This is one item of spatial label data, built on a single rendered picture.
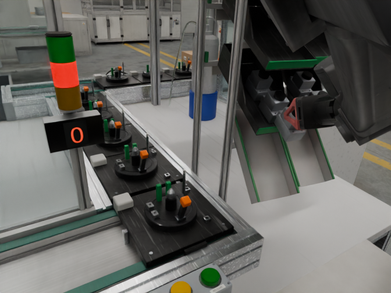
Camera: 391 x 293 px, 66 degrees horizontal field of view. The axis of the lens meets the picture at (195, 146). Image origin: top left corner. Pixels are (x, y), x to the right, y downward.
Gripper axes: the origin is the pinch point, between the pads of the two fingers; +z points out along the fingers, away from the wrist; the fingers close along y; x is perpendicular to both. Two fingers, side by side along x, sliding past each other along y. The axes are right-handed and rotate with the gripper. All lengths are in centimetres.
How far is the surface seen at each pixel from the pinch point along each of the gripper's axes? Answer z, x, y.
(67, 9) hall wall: 980, -422, 76
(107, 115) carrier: 82, -10, 38
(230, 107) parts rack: 14.1, -4.0, 9.5
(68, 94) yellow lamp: 10, -10, 48
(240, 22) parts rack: 5.0, -22.7, 9.0
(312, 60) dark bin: -1.1, -11.9, -5.1
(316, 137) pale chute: 18.5, 7.5, -21.1
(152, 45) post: 110, -49, 7
